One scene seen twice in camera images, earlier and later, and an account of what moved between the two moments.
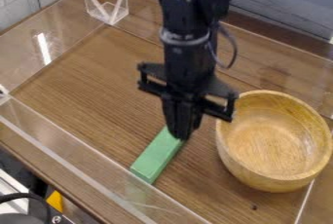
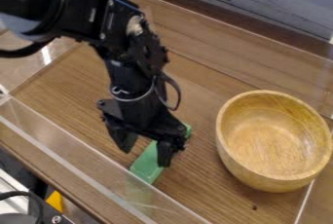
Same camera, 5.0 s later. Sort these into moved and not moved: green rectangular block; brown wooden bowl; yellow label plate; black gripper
Moved: black gripper
Not moved: brown wooden bowl; yellow label plate; green rectangular block
